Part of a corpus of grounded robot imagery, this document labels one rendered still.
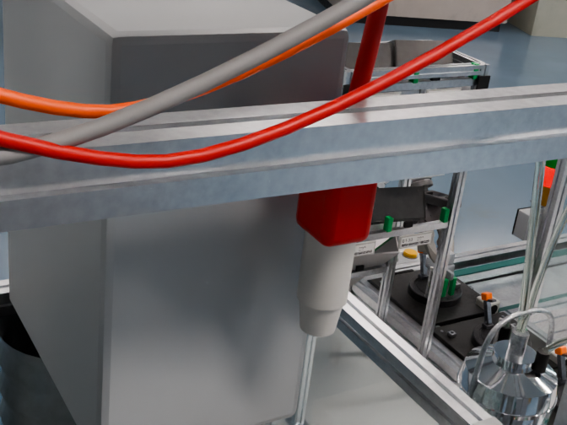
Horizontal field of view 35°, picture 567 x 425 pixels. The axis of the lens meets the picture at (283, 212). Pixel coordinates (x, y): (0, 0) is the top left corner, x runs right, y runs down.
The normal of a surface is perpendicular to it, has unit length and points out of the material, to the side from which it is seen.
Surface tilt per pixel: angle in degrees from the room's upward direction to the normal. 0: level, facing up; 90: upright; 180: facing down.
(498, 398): 79
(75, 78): 90
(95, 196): 90
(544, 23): 90
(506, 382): 24
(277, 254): 90
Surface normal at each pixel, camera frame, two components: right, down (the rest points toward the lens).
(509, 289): 0.11, -0.90
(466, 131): 0.49, 0.41
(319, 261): -0.39, 0.35
